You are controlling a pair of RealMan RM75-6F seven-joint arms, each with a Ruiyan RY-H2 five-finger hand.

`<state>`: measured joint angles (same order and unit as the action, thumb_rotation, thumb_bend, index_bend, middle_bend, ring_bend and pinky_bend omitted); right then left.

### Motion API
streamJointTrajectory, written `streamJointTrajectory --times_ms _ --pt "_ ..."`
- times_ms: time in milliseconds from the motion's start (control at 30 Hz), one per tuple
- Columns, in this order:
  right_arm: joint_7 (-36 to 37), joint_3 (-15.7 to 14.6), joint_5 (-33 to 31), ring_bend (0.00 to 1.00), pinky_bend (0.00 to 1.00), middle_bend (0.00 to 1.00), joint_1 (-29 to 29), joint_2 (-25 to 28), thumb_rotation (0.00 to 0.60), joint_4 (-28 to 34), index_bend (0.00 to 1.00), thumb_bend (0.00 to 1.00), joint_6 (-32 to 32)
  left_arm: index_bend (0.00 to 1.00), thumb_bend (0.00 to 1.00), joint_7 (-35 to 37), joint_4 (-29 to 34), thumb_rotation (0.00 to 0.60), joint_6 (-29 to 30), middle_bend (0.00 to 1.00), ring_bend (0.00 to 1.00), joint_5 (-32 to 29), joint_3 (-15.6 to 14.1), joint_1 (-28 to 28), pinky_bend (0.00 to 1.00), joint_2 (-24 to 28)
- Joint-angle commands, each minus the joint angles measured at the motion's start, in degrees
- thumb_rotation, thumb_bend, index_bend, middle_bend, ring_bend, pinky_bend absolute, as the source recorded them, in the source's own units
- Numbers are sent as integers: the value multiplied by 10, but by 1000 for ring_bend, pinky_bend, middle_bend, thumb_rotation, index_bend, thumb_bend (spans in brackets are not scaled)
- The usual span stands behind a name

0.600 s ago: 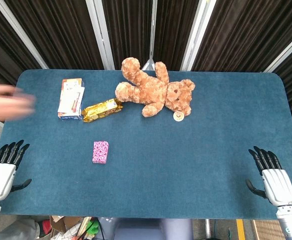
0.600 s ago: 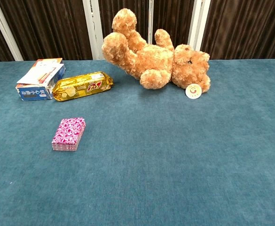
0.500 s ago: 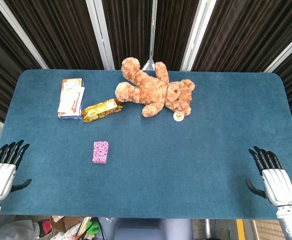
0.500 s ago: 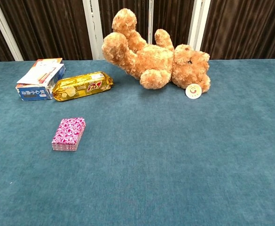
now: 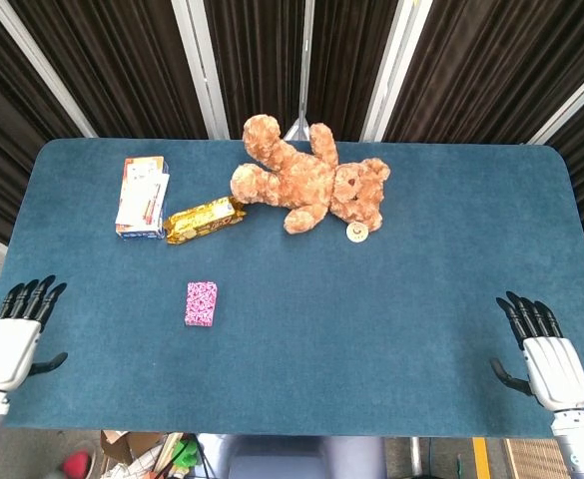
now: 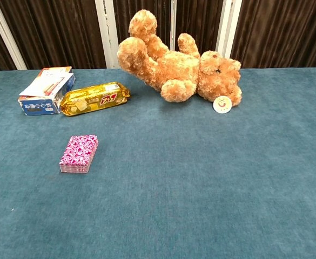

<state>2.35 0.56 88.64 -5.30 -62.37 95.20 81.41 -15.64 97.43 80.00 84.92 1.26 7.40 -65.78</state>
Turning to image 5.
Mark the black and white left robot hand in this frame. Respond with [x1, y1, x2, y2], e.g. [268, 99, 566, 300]
[0, 274, 69, 393]

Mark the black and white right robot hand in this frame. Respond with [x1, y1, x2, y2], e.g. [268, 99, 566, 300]
[489, 290, 584, 413]

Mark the pink patterned small box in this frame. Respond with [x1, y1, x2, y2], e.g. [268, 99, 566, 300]
[184, 280, 219, 328]

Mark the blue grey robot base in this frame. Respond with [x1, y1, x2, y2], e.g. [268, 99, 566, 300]
[196, 433, 388, 479]

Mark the beige woven mat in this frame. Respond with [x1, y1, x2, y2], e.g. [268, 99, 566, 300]
[502, 438, 572, 479]

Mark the red round object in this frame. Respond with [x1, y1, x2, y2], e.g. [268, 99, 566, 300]
[61, 448, 98, 479]

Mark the brown cardboard box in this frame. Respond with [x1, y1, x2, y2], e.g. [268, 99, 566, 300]
[99, 429, 167, 466]

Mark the metal table leg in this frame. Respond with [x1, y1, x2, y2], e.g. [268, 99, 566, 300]
[407, 437, 423, 479]

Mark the dark brown curtain panel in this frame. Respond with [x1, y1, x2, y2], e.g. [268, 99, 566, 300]
[306, 0, 408, 142]
[382, 0, 584, 146]
[0, 0, 84, 245]
[7, 0, 209, 141]
[203, 0, 303, 140]

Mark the blue and white carton box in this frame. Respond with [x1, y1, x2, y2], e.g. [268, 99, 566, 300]
[115, 156, 171, 241]

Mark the green plastic object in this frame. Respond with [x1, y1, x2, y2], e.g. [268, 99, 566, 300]
[170, 437, 199, 469]

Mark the gold biscuit packet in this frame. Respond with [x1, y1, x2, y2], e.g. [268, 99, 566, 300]
[163, 196, 248, 245]

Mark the blue felt table cover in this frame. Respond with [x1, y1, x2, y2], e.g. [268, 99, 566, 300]
[0, 138, 584, 439]

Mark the brown teddy bear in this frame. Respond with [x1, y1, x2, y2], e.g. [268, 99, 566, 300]
[230, 114, 391, 236]

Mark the thin metal pole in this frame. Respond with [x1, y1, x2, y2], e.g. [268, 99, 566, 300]
[285, 0, 318, 142]

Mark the white frame post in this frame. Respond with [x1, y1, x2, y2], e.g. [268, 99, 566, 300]
[171, 0, 231, 141]
[527, 64, 584, 147]
[0, 0, 98, 139]
[359, 0, 436, 143]

